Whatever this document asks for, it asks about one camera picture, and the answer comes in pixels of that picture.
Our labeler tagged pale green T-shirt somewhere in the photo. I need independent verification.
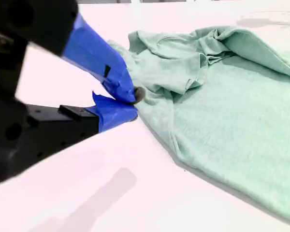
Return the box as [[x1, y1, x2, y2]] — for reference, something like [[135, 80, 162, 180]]
[[106, 25, 290, 227]]

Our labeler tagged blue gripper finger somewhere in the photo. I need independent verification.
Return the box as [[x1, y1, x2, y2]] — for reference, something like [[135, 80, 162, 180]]
[[4, 0, 146, 105], [21, 90, 139, 171]]

